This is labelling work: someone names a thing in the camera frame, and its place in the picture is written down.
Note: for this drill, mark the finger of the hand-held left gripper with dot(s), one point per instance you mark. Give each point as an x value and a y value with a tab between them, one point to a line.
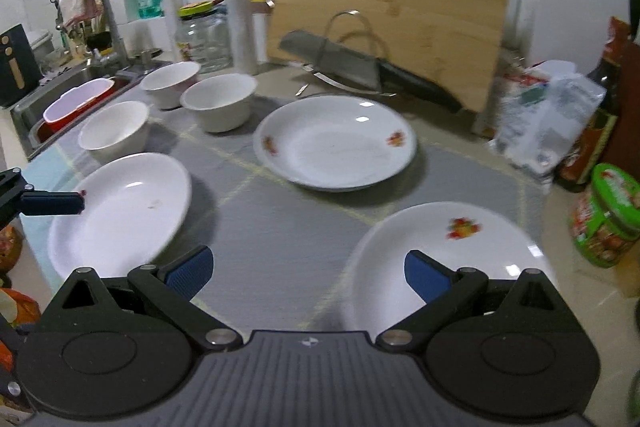
52	203

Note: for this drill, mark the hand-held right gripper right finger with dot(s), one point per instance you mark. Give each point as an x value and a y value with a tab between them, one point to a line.
425	277

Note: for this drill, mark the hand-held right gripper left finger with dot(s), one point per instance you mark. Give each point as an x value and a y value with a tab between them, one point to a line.
192	272

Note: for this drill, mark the white flower print plate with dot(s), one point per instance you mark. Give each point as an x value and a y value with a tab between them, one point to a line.
450	247
335	142

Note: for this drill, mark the plain white plate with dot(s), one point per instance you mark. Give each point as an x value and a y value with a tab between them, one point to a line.
120	212

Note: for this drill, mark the white bowl with pink pattern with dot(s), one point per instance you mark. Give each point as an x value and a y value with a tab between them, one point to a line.
167	84

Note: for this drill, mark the light blue mat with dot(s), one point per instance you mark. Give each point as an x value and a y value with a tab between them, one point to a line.
45	167

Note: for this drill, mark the steel sink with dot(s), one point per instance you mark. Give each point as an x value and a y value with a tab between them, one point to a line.
27	119

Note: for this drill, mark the grey checked mat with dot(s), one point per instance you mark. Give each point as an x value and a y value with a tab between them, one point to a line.
280	232

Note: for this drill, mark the red and white basin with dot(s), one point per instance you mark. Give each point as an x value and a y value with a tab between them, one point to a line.
75	104

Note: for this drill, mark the orange printed package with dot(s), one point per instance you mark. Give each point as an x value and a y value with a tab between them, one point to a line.
15	302

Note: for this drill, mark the black appliance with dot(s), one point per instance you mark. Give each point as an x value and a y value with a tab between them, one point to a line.
17	67

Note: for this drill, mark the metal faucet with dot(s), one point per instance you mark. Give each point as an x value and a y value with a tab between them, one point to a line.
112	27

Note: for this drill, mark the green lidded sauce jar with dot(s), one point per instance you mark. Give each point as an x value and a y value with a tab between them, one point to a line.
607	217

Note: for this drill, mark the cloth on faucet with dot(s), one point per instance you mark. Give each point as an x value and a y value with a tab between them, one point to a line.
75	4

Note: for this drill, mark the white plastic bag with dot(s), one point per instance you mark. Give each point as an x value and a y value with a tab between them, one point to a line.
555	117

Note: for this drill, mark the dark sauce bottle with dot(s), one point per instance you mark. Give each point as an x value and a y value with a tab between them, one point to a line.
587	142

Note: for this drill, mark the glass jar with green lid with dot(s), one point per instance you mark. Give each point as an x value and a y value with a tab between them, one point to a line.
202	37

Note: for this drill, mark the tall plastic wrap roll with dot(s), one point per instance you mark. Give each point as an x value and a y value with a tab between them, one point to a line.
240	7

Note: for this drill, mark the red brown tall container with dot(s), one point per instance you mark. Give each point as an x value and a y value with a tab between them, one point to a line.
627	72

